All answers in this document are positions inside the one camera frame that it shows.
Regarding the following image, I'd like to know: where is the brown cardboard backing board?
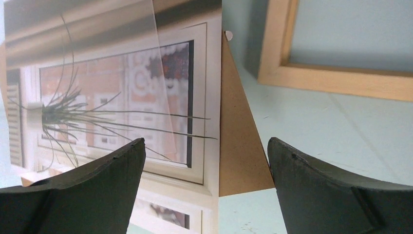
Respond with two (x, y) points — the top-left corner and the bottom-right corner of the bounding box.
(219, 32), (275, 197)

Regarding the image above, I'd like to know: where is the light wooden picture frame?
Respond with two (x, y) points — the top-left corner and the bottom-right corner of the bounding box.
(257, 0), (413, 102)

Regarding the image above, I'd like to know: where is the clear acrylic sheet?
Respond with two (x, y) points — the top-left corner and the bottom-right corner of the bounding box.
(0, 0), (187, 164)

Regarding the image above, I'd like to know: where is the photo print of window plant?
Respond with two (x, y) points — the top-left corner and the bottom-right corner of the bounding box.
(0, 0), (222, 234)

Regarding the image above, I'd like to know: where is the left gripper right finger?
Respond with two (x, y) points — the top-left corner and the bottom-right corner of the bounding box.
(267, 137), (413, 234)

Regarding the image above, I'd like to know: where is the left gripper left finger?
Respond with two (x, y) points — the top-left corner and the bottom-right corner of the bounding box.
(0, 138), (146, 234)

